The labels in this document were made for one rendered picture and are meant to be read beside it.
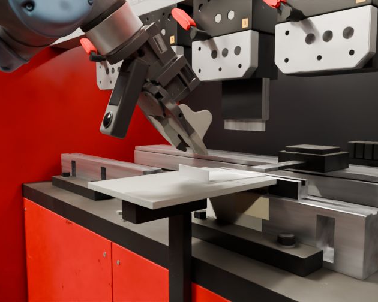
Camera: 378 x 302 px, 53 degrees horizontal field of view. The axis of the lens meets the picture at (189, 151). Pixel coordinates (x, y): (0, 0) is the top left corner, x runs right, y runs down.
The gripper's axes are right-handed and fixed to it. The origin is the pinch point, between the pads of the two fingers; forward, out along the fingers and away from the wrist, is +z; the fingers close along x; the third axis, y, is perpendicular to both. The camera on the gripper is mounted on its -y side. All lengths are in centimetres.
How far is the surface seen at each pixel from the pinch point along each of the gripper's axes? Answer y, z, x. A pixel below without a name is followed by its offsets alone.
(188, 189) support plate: -6.2, 1.0, -6.2
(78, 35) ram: 19, -20, 64
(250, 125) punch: 13.3, 6.3, 0.9
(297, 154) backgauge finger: 22.4, 23.5, 5.0
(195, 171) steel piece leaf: -1.7, 3.1, -1.1
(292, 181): 7.7, 13.0, -9.8
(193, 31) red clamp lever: 17.4, -12.5, 6.8
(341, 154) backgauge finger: 28.5, 28.5, -0.5
